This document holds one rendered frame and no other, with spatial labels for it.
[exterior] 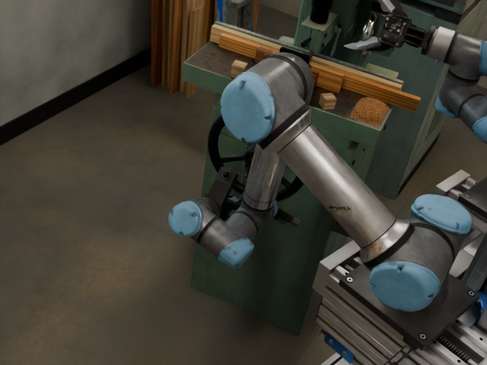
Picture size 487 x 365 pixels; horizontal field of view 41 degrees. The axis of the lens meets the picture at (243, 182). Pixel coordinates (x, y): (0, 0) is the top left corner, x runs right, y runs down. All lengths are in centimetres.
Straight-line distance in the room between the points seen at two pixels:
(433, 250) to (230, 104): 45
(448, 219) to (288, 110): 38
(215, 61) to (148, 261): 92
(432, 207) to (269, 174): 35
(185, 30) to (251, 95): 223
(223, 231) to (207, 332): 93
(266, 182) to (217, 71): 56
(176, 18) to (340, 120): 168
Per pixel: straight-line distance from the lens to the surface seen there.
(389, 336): 150
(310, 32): 185
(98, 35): 336
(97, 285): 244
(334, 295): 154
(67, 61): 324
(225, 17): 275
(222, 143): 199
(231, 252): 143
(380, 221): 120
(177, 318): 235
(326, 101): 180
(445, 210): 132
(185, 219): 143
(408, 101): 190
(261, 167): 141
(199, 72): 191
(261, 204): 148
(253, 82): 115
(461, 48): 160
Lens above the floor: 181
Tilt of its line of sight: 38 degrees down
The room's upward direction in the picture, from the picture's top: 10 degrees clockwise
